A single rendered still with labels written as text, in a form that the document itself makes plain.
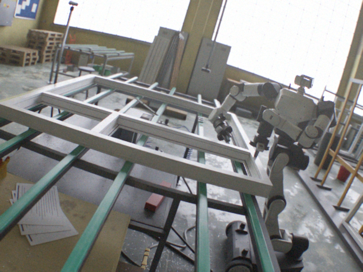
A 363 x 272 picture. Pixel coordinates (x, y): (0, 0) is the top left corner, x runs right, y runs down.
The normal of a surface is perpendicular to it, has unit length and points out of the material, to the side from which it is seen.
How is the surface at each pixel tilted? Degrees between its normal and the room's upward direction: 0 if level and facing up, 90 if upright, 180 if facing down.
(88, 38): 90
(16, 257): 0
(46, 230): 0
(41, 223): 0
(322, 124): 40
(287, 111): 91
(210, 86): 90
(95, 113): 90
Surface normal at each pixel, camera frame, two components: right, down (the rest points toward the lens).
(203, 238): 0.27, -0.92
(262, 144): 0.20, -0.66
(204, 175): -0.07, 0.28
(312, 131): -0.04, -0.58
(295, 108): -0.69, 0.04
